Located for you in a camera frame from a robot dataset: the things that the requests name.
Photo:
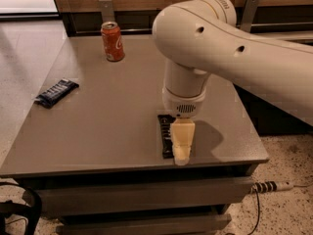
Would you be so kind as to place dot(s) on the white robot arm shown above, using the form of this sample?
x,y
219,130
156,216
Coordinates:
x,y
199,38

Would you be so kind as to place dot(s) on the grey drawer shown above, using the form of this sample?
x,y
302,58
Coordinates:
x,y
79,200
178,225

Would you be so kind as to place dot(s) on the upper grey drawer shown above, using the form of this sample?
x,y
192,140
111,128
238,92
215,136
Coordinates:
x,y
79,200

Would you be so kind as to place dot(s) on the right metal bracket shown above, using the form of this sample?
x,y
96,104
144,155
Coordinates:
x,y
249,11

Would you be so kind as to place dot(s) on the orange coke can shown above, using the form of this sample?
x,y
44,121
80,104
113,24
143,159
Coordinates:
x,y
112,41

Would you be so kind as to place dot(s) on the white power strip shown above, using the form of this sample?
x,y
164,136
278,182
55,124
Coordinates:
x,y
271,186

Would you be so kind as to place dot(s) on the lower grey drawer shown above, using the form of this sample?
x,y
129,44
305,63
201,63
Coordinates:
x,y
178,225

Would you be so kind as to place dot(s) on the black chair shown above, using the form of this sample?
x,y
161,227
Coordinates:
x,y
31,214

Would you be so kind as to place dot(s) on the black rxbar chocolate bar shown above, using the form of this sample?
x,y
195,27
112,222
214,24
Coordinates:
x,y
164,123

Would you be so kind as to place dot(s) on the metal bracket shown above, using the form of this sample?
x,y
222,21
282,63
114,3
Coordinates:
x,y
107,11
249,11

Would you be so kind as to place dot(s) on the left metal bracket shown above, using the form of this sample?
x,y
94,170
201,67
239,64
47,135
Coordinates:
x,y
107,11

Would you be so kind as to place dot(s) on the dark blue snack bar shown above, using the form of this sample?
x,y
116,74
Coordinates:
x,y
50,97

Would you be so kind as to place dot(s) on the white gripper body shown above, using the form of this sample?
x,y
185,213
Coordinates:
x,y
183,104

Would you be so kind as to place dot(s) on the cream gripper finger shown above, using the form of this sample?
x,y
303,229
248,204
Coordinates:
x,y
182,132

